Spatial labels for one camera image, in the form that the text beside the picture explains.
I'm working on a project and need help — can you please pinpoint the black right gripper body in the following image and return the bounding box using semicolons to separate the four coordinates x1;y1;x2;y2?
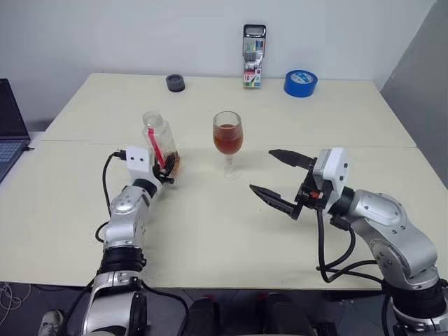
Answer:
295;157;329;211

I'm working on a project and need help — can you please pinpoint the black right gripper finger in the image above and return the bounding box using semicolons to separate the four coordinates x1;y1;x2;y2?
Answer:
248;183;305;221
268;148;318;173

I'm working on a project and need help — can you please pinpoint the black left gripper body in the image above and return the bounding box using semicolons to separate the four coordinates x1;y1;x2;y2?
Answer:
152;163;176;187

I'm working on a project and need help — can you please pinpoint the clear bottle with red strip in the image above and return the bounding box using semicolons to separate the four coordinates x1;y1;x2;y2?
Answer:
141;110;183;176

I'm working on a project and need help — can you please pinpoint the clear wine glass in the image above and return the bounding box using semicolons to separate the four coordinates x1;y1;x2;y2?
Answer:
212;111;244;181

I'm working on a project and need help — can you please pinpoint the blue tape roll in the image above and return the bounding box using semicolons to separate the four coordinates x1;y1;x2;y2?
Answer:
283;69;319;99

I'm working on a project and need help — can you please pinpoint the small black round container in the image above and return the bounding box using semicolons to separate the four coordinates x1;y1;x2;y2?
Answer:
165;73;186;94

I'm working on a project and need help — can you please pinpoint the marker pen pack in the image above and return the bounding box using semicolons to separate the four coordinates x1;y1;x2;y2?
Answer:
241;23;268;90

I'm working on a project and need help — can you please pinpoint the dark rounded shape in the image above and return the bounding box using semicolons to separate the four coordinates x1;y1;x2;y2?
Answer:
258;292;315;336
187;295;222;336

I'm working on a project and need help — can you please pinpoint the dark laptop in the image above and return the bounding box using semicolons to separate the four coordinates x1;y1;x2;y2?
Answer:
0;78;35;183

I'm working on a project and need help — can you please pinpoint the grey sneaker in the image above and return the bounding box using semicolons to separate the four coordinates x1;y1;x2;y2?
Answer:
37;309;66;336

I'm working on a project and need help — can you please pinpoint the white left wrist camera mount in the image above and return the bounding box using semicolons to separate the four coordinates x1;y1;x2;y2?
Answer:
124;146;165;185

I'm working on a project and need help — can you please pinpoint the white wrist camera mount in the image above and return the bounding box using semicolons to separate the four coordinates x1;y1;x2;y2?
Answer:
124;146;165;185
312;146;349;211

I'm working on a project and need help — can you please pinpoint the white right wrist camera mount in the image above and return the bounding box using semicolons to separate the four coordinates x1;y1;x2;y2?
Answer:
312;146;349;211

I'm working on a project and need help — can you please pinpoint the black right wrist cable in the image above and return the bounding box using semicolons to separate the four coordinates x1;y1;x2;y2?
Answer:
316;205;385;284

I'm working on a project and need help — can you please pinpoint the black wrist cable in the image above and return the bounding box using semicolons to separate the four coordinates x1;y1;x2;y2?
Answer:
316;205;385;284
95;149;127;243

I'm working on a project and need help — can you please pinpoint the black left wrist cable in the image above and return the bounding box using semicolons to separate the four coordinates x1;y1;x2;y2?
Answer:
95;149;127;243

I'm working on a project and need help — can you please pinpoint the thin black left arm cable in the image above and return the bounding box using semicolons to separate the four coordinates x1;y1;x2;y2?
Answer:
141;283;190;326

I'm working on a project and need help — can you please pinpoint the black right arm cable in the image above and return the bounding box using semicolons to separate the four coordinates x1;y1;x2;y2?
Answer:
380;279;398;336

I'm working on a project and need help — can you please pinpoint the white cord on floor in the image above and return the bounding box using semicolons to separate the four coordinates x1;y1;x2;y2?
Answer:
0;281;33;313

